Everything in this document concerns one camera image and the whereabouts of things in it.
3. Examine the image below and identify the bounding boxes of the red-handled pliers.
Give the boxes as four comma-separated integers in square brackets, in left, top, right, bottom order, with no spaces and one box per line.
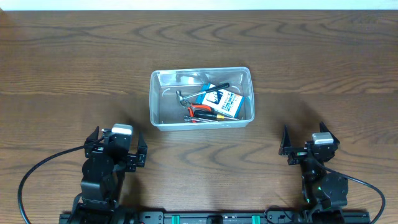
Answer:
[184,104,213,123]

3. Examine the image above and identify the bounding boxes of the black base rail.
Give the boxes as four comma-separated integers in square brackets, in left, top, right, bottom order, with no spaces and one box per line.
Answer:
[58,210,371,224]

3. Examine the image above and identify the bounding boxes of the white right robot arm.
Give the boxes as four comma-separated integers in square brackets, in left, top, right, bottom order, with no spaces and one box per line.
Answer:
[139,122,348,224]

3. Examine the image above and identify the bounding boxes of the blue white screw box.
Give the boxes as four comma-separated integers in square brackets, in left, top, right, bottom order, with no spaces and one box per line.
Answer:
[195,89,244,118]

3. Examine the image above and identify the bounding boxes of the clear plastic storage box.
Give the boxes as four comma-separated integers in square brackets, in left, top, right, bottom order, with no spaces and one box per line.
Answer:
[149,67,255,131]

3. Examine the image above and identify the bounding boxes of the small black-handled hammer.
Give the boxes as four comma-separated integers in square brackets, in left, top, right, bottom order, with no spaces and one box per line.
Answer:
[176,83,230,108]

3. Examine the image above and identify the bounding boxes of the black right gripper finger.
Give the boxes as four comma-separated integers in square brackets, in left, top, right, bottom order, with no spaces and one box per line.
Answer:
[279,124,292,155]
[319,121,340,145]

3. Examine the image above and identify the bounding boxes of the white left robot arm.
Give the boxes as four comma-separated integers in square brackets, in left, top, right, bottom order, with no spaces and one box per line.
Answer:
[59,123,147,224]

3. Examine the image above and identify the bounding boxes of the silver combination wrench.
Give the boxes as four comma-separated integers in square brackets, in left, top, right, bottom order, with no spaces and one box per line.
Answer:
[184,116,235,123]

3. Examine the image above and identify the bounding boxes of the black yellow screwdriver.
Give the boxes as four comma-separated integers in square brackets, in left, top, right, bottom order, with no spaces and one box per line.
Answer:
[194,110,239,121]

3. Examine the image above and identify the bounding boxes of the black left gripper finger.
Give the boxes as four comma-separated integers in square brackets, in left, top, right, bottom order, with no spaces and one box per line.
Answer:
[137,133,147,155]
[84,126,100,148]

